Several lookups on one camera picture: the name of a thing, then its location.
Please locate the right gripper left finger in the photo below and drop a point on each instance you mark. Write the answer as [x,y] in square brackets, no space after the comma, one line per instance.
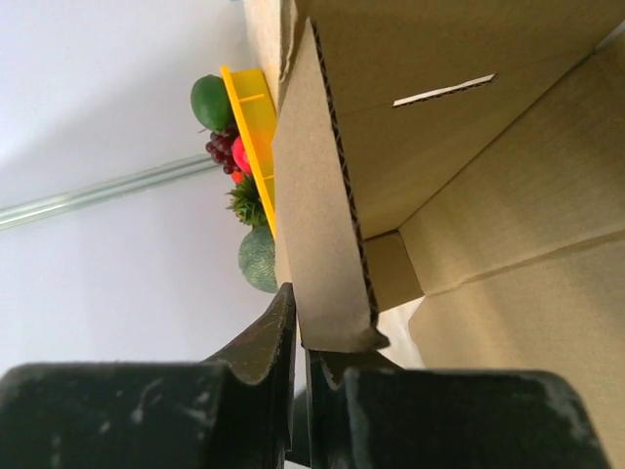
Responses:
[232,410]

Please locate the dark purple grape bunch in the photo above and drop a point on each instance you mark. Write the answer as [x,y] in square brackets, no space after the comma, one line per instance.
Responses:
[219,147]

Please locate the green avocado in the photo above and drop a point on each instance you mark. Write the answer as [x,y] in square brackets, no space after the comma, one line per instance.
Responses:
[210,103]

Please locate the red peach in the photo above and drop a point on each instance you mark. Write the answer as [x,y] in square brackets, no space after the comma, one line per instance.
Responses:
[240,157]

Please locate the green round melon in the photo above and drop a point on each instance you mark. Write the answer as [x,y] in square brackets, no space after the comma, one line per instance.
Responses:
[256,259]

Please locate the brown cardboard box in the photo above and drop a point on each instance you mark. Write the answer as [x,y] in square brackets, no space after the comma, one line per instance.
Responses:
[449,184]

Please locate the yellow plastic tray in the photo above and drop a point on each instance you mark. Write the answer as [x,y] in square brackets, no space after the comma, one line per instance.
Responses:
[254,112]

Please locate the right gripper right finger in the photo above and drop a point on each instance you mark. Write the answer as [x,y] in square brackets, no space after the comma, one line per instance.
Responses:
[366,412]

